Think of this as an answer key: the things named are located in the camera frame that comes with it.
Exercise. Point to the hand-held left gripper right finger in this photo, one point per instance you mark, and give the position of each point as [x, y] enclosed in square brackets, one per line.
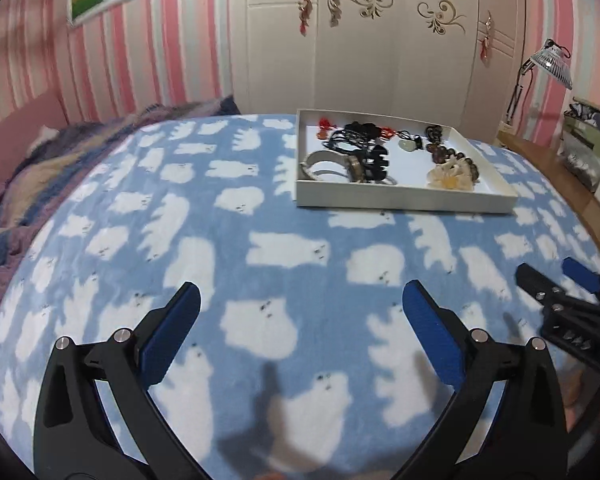
[432, 332]

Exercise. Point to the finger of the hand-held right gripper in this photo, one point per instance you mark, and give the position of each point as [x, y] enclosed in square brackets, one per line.
[540, 285]
[587, 277]

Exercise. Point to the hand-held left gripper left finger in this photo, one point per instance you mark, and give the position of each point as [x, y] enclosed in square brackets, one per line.
[172, 335]

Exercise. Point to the white shallow tray box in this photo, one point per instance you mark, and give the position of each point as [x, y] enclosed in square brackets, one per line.
[405, 202]

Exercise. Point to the cream flower hair clip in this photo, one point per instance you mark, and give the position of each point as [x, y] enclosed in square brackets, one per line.
[450, 180]

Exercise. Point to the black hair claw clip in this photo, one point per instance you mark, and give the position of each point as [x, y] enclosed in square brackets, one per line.
[375, 160]

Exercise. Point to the pale jade pendant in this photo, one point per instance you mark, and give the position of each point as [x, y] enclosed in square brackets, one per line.
[408, 145]

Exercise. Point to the green storage bag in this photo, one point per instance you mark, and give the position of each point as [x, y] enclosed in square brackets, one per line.
[580, 155]

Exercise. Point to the blue bear print blanket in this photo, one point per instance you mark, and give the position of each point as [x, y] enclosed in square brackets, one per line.
[280, 220]

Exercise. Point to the striped purple knit blanket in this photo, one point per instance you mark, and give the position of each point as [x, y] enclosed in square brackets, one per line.
[30, 195]

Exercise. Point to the red knot charm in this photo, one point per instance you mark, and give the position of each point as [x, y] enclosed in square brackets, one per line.
[387, 132]
[322, 127]

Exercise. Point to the clamp desk lamp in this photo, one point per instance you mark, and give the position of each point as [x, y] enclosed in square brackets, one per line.
[552, 62]

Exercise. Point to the red tassel ornament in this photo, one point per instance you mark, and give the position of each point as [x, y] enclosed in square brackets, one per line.
[304, 10]
[485, 40]

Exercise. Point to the cream ornate wardrobe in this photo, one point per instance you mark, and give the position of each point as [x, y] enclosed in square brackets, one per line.
[280, 60]

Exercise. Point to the wooden bed frame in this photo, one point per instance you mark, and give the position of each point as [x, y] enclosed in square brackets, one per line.
[530, 150]

